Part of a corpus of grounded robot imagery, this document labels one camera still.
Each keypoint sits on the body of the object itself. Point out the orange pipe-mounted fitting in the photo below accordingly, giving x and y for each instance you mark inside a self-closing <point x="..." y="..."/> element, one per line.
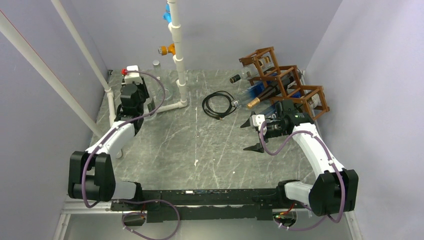
<point x="165" y="50"/>

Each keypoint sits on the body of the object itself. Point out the front blue Blue Dash bottle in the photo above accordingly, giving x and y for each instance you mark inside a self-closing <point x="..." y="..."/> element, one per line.
<point x="273" y="111"/>

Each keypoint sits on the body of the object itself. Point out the clear bottle green label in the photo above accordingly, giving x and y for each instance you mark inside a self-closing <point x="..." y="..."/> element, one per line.
<point x="159" y="74"/>

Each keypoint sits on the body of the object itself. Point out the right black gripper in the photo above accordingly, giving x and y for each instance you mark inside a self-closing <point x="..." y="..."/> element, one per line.
<point x="258" y="147"/>

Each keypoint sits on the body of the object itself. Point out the green wine bottle silver foil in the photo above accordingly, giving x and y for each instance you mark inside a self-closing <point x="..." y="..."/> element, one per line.
<point x="310" y="104"/>

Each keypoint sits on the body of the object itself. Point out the rear blue square bottle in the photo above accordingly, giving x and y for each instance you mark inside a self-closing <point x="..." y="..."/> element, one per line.
<point x="246" y="96"/>

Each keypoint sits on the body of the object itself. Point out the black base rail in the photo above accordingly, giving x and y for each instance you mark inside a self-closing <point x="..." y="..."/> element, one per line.
<point x="262" y="204"/>

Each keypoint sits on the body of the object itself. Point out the white PVC pipe frame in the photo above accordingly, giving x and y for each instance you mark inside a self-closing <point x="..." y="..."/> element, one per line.
<point x="22" y="45"/>

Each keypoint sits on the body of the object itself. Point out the brown bottle gold foil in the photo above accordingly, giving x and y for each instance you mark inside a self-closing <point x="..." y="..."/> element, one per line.
<point x="272" y="90"/>

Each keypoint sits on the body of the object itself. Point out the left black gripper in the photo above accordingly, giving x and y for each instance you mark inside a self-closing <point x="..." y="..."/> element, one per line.
<point x="142" y="86"/>

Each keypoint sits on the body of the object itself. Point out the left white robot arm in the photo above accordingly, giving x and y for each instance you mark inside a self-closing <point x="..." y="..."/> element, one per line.
<point x="91" y="173"/>

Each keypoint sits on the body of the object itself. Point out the clear bottle white cap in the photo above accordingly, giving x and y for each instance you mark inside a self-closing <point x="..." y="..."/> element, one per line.
<point x="148" y="107"/>

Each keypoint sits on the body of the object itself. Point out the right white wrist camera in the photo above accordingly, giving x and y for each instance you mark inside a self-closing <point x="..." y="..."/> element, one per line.
<point x="256" y="120"/>

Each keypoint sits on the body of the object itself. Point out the brown wooden wine rack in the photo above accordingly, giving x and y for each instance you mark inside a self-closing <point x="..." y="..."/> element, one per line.
<point x="298" y="92"/>

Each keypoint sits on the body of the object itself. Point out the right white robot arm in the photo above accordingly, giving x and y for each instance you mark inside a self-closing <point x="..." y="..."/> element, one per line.
<point x="335" y="188"/>

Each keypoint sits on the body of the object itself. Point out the blue pipe-mounted fitting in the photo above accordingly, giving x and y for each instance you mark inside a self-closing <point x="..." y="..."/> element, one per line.
<point x="167" y="15"/>

